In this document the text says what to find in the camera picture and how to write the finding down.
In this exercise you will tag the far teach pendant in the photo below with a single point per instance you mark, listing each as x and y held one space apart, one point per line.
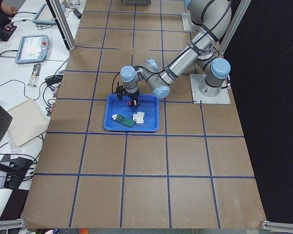
44 16

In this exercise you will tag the near teach pendant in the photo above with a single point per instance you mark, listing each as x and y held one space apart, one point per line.
32 49

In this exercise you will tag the aluminium frame post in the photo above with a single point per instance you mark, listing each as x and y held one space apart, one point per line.
58 15

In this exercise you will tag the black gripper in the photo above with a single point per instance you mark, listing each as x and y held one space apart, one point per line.
133 94

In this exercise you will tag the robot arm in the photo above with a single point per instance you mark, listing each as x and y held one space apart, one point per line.
210 19

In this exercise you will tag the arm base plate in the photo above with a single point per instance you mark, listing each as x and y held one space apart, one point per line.
204 94
188 24

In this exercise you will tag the teach pendant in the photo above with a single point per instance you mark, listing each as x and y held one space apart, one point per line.
32 49
44 16

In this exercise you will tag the white electrical module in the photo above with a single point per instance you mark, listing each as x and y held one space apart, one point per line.
138 118

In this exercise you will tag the blue plastic tray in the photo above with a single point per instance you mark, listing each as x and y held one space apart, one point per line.
149 105

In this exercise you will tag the green terminal block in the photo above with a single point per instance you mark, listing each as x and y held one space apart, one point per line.
119 119

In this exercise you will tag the circuit board strip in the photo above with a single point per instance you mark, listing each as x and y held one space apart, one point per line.
34 78

